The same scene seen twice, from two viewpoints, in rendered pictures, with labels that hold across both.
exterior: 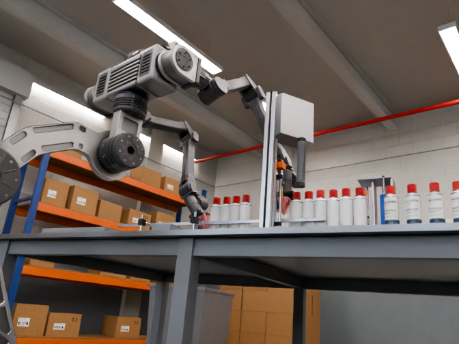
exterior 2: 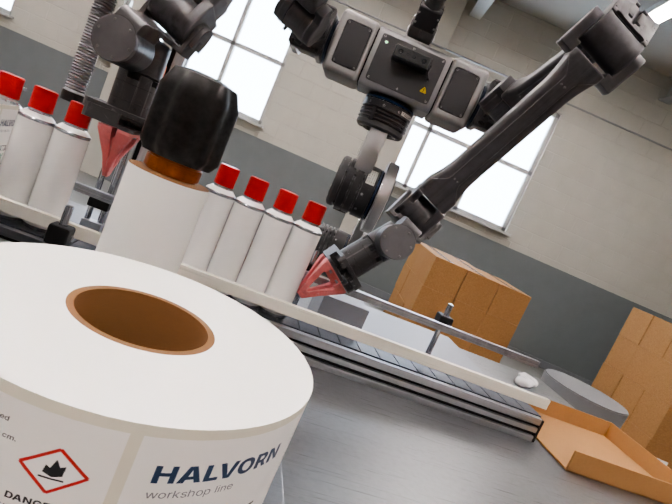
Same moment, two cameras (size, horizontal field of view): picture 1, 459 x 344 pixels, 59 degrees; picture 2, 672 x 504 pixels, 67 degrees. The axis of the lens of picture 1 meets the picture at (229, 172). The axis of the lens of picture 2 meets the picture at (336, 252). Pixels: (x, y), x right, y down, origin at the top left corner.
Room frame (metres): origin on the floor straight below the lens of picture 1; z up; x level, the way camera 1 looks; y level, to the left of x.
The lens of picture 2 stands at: (2.54, -0.48, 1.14)
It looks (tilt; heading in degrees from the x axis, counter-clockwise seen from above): 8 degrees down; 138
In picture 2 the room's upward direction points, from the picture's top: 24 degrees clockwise
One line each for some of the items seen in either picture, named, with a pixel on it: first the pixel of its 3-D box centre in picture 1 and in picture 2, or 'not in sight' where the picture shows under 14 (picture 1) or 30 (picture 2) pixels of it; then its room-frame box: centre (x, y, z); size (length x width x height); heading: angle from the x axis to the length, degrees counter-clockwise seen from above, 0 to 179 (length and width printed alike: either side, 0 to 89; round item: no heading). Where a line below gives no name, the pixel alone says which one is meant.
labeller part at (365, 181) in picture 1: (376, 181); not in sight; (1.59, -0.61, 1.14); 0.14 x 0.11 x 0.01; 61
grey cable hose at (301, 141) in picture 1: (300, 162); (91, 41); (1.55, -0.29, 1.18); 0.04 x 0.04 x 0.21
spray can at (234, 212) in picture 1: (235, 218); (237, 236); (1.80, -0.04, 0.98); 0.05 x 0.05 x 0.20
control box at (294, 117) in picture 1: (291, 121); not in sight; (1.59, -0.25, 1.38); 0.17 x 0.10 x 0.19; 116
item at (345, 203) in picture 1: (346, 213); not in sight; (1.56, -0.47, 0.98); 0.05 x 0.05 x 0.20
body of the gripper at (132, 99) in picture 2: (285, 189); (131, 98); (1.75, -0.26, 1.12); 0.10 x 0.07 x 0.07; 60
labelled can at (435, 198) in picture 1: (436, 210); not in sight; (1.40, -0.75, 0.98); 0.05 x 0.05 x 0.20
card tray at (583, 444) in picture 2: not in sight; (592, 443); (2.21, 0.67, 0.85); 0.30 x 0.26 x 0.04; 61
